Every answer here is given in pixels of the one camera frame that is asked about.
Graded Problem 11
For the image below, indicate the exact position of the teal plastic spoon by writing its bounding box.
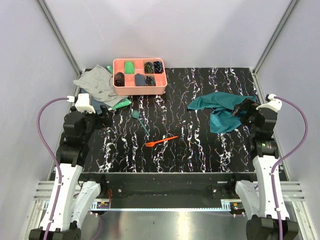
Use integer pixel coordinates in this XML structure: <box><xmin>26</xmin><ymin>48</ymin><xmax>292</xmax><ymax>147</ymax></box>
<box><xmin>131</xmin><ymin>110</ymin><xmax>150</xmax><ymax>136</ymax></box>

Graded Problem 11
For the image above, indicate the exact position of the teal cloth napkin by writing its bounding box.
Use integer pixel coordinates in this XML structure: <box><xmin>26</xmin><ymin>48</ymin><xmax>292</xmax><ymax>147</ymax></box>
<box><xmin>187</xmin><ymin>91</ymin><xmax>257</xmax><ymax>134</ymax></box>

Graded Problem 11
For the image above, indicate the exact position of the orange plastic fork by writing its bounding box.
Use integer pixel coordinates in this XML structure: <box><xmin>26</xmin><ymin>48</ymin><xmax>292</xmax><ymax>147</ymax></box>
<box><xmin>145</xmin><ymin>136</ymin><xmax>178</xmax><ymax>147</ymax></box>

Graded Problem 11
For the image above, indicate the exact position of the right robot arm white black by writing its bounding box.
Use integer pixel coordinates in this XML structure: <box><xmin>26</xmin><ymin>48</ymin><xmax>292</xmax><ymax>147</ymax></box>
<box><xmin>227</xmin><ymin>94</ymin><xmax>299</xmax><ymax>240</ymax></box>

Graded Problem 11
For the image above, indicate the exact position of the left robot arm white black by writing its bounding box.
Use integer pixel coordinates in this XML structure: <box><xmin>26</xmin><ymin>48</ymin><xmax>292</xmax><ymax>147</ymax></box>
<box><xmin>28</xmin><ymin>106</ymin><xmax>112</xmax><ymax>240</ymax></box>

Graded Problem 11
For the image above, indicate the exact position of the yellow dark patterned roll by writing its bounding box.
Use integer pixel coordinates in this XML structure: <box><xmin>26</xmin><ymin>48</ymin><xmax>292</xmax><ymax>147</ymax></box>
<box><xmin>144</xmin><ymin>61</ymin><xmax>154</xmax><ymax>74</ymax></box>

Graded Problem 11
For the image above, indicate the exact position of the blue dark patterned roll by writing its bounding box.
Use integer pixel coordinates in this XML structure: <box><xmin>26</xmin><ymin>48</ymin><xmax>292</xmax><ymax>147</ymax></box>
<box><xmin>153</xmin><ymin>60</ymin><xmax>164</xmax><ymax>74</ymax></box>

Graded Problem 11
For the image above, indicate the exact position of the dark blue cloth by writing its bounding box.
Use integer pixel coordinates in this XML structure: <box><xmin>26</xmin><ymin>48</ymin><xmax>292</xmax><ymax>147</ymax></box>
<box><xmin>90</xmin><ymin>97</ymin><xmax>111</xmax><ymax>115</ymax></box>

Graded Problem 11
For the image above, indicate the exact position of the mint green cloth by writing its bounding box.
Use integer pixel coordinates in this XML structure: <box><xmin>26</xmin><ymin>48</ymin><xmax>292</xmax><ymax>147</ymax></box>
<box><xmin>105</xmin><ymin>65</ymin><xmax>132</xmax><ymax>111</ymax></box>

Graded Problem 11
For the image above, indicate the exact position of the grey cloth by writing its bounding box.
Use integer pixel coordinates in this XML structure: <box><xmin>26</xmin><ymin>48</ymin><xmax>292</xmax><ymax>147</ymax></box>
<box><xmin>73</xmin><ymin>65</ymin><xmax>128</xmax><ymax>107</ymax></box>

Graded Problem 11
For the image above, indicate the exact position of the dark maroon rolled cloth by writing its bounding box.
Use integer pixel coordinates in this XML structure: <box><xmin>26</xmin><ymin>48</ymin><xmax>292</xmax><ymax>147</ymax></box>
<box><xmin>113</xmin><ymin>72</ymin><xmax>125</xmax><ymax>87</ymax></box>

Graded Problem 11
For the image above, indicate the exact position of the pink divided organizer tray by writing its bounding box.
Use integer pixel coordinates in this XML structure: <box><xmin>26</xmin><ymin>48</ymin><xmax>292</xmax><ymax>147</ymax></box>
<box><xmin>113</xmin><ymin>58</ymin><xmax>168</xmax><ymax>96</ymax></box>

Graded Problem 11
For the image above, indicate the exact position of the slate blue rolled cloth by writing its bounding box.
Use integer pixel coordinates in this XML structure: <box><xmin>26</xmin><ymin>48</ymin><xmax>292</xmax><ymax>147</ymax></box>
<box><xmin>134</xmin><ymin>73</ymin><xmax>146</xmax><ymax>87</ymax></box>

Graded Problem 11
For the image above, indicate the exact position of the dark patterned rolled cloth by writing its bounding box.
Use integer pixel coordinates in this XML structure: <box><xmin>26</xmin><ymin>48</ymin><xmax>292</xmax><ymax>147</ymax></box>
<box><xmin>145</xmin><ymin>75</ymin><xmax>156</xmax><ymax>87</ymax></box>

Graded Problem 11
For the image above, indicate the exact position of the green rolled cloth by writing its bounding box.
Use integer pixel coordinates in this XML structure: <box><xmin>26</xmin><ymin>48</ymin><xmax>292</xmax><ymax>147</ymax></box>
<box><xmin>124</xmin><ymin>61</ymin><xmax>135</xmax><ymax>74</ymax></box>

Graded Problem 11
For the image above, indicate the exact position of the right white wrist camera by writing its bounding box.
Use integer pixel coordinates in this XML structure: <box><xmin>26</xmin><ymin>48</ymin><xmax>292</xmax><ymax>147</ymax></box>
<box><xmin>256</xmin><ymin>94</ymin><xmax>283</xmax><ymax>113</ymax></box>

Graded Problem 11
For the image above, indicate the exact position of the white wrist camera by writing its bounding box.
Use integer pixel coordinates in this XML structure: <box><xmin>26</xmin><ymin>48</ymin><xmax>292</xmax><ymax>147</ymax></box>
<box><xmin>67</xmin><ymin>93</ymin><xmax>96</xmax><ymax>114</ymax></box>
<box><xmin>256</xmin><ymin>94</ymin><xmax>283</xmax><ymax>113</ymax></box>

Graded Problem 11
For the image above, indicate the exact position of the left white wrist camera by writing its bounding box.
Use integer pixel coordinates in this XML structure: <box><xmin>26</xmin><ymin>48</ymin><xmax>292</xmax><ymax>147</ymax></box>
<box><xmin>67</xmin><ymin>93</ymin><xmax>96</xmax><ymax>114</ymax></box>

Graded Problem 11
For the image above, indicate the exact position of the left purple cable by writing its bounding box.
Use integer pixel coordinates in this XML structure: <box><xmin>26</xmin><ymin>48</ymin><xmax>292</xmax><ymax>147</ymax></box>
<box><xmin>37</xmin><ymin>96</ymin><xmax>76</xmax><ymax>240</ymax></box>

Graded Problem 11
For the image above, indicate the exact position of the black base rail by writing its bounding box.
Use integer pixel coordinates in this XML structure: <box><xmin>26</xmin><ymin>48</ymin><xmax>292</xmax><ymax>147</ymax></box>
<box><xmin>79</xmin><ymin>172</ymin><xmax>257</xmax><ymax>210</ymax></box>

